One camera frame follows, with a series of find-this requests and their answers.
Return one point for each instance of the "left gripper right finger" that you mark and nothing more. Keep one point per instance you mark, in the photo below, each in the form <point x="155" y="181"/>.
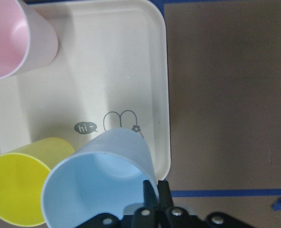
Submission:
<point x="170" y="215"/>

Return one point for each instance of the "yellow ikea cup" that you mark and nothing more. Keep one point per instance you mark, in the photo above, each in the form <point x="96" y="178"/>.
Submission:
<point x="23" y="172"/>

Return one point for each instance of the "cream serving tray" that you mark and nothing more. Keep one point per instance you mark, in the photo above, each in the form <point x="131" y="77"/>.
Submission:
<point x="110" y="71"/>

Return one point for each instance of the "light blue ikea cup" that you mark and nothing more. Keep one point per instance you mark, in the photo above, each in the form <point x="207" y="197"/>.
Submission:
<point x="104" y="176"/>

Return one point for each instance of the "pink ikea cup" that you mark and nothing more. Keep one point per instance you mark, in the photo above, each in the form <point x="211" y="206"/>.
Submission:
<point x="27" y="40"/>

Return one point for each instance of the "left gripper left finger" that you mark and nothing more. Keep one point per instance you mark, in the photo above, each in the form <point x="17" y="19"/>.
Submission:
<point x="147" y="215"/>

